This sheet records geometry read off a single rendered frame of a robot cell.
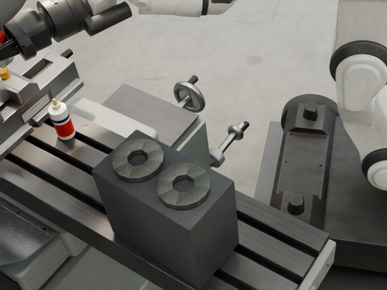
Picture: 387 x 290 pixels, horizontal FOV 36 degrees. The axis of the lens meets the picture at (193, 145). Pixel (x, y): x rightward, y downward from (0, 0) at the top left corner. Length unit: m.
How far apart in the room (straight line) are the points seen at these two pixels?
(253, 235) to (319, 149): 0.68
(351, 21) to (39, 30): 0.64
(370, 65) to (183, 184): 0.55
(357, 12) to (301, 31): 1.86
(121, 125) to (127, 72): 1.51
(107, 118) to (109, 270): 0.39
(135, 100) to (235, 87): 1.19
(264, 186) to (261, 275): 0.85
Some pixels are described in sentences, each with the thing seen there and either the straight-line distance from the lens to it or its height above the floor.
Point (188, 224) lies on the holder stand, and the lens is 0.92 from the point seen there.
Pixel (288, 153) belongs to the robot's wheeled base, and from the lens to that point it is 1.75.
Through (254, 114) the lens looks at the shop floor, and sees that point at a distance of 2.70.
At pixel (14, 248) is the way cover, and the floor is 0.91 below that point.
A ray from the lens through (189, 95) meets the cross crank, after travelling 1.81.
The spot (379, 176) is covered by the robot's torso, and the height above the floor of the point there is 0.69.
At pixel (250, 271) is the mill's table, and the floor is 0.96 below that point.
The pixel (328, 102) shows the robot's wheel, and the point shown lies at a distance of 1.91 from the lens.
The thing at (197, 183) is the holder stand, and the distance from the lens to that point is 0.95.
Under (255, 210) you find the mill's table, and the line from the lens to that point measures 1.16.
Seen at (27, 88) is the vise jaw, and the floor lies 1.06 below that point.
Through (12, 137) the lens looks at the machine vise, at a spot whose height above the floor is 0.98.
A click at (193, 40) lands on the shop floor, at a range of 3.14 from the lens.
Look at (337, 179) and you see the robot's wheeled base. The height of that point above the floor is 0.57.
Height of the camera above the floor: 1.91
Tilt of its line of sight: 47 degrees down
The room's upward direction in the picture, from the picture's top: 9 degrees counter-clockwise
